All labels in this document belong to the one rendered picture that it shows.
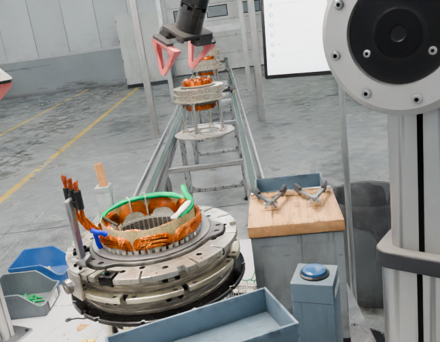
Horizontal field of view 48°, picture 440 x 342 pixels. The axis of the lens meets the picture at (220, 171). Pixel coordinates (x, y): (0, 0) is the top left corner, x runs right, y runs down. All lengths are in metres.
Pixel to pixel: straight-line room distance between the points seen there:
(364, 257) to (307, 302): 1.66
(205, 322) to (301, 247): 0.32
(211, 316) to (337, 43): 0.44
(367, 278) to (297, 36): 1.28
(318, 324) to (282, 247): 0.20
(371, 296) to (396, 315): 1.96
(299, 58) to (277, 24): 0.15
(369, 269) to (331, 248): 1.53
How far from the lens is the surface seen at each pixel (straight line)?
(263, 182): 1.28
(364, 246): 2.49
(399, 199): 0.61
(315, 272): 0.86
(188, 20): 1.06
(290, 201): 1.10
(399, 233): 0.63
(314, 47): 1.83
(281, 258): 1.03
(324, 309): 0.87
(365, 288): 2.61
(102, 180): 1.00
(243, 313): 0.79
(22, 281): 1.57
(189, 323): 0.76
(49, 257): 1.70
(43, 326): 1.40
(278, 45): 1.88
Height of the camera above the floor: 1.46
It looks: 17 degrees down
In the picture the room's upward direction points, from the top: 8 degrees counter-clockwise
